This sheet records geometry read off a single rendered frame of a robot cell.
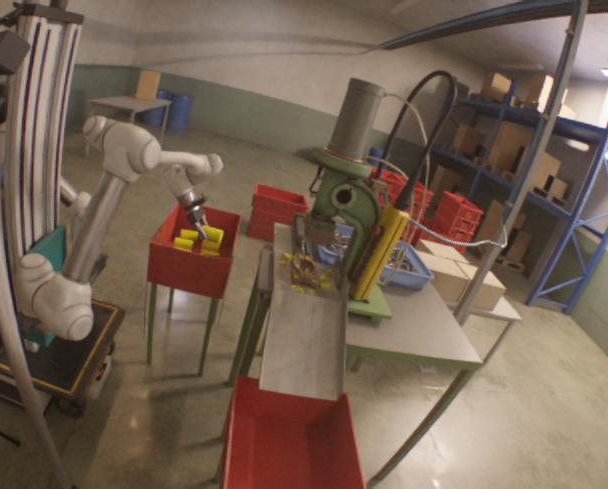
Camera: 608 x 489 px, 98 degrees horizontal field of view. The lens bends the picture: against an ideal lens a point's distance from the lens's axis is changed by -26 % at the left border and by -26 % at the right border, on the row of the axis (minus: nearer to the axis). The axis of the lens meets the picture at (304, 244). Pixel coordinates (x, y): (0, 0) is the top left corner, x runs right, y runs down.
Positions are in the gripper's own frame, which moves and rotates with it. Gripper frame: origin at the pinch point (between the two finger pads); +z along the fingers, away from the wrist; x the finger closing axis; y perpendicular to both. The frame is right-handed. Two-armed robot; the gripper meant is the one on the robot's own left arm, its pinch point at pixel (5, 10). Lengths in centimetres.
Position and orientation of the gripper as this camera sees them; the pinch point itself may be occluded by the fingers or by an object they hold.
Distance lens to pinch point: 193.2
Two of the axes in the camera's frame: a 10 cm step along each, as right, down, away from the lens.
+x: -3.3, 7.5, -5.7
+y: 4.0, -4.3, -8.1
